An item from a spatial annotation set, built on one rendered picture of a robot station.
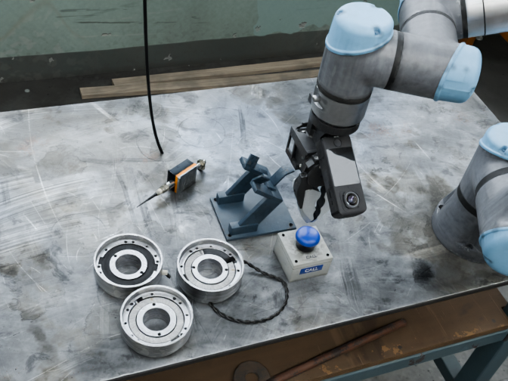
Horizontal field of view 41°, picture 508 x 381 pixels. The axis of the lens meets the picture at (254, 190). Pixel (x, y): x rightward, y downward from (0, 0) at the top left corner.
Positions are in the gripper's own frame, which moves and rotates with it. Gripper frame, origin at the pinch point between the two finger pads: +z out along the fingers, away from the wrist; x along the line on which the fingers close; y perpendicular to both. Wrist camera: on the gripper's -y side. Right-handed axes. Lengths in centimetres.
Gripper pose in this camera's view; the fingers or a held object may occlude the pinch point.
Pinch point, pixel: (313, 219)
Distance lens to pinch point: 107.7
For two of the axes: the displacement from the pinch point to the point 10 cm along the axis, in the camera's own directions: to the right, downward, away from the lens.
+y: -3.4, -7.1, 6.2
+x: -9.3, 1.5, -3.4
